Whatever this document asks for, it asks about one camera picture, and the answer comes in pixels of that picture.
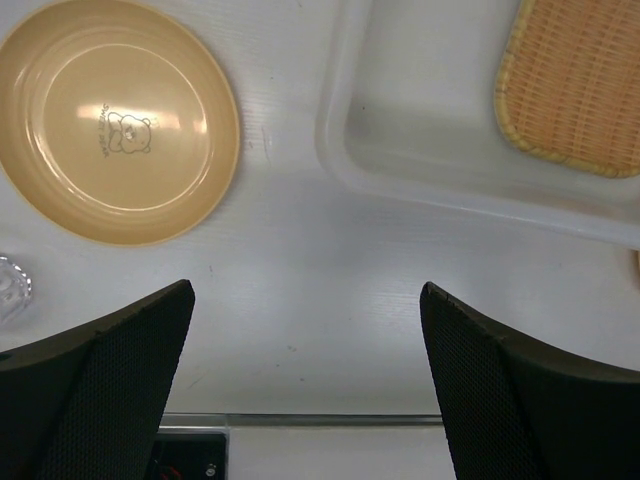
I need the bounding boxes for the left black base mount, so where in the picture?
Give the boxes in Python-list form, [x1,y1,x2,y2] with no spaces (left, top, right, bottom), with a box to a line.
[144,433,228,480]

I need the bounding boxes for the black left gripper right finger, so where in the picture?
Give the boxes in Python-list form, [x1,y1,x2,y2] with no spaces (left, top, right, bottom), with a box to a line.
[420,282,639,479]

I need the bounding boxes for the yellow bear plate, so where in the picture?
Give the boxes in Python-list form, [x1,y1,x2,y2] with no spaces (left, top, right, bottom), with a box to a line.
[1,1,241,246]

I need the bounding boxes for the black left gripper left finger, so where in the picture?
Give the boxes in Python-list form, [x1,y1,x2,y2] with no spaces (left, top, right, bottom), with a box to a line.
[1,280,195,479]

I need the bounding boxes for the translucent white plastic bin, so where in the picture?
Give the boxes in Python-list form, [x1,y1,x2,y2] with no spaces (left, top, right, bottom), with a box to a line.
[315,1,639,249]

